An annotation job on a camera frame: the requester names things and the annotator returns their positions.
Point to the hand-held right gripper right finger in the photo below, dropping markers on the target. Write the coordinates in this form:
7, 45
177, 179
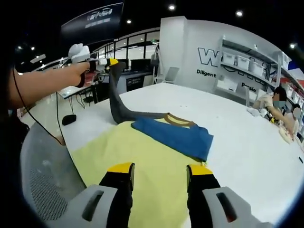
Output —
202, 185

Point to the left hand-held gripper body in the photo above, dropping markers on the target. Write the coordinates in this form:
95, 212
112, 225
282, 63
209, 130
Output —
79, 53

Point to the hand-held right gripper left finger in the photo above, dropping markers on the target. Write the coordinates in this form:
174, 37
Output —
118, 190

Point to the yellow and blue garment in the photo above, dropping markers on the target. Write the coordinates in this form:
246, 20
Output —
154, 171

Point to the person's left hand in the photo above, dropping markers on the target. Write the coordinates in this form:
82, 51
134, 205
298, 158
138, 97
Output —
79, 73

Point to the grey reception desk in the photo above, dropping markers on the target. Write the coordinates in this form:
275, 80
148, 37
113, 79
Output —
137, 82

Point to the dark hanging screen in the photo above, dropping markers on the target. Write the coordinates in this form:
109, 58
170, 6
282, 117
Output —
92, 23

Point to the white floor stand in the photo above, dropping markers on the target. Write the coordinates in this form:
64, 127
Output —
157, 64

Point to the white office chair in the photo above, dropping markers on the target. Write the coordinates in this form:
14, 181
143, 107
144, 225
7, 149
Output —
226, 85
171, 74

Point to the black computer mouse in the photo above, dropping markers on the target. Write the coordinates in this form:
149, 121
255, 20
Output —
69, 120

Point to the grey mesh office chair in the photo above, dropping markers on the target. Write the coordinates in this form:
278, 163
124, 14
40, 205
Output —
47, 178

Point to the white crumpled cloth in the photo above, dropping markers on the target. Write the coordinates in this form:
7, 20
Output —
254, 112

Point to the beige cloth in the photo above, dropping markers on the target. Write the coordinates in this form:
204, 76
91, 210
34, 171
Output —
287, 135

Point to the black pen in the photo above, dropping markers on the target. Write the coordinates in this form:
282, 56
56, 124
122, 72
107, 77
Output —
301, 160

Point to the white storage bin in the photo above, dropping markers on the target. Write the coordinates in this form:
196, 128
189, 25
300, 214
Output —
256, 67
228, 58
242, 62

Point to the white shelving rack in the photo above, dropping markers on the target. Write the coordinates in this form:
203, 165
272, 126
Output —
249, 78

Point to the shelving with white bins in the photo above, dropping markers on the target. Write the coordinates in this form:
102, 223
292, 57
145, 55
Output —
294, 80

